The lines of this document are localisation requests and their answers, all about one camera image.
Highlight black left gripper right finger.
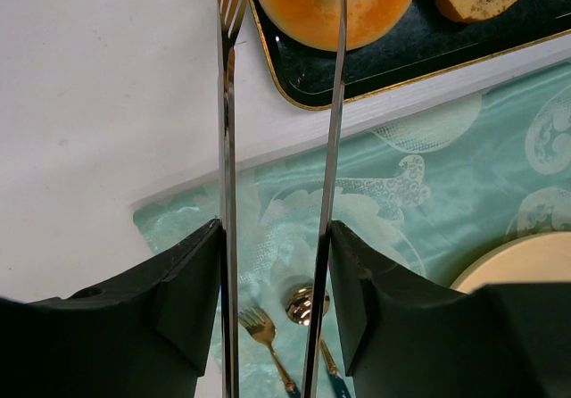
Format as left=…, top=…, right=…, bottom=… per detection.
left=329, top=221, right=570, bottom=397

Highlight teal patterned placemat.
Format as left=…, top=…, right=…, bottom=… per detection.
left=132, top=61, right=571, bottom=398

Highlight gold fork green handle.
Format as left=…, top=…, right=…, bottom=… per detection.
left=238, top=307, right=301, bottom=397

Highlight yellow round plate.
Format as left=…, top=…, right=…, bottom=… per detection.
left=451, top=231, right=570, bottom=294

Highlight gold spoon green handle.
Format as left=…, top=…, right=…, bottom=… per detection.
left=285, top=284, right=352, bottom=398

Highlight metal food tongs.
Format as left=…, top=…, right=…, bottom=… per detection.
left=217, top=0, right=346, bottom=397

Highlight dark green serving tray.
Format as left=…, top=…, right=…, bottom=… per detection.
left=250, top=0, right=570, bottom=110

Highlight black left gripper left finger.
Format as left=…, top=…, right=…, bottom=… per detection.
left=1, top=220, right=221, bottom=397

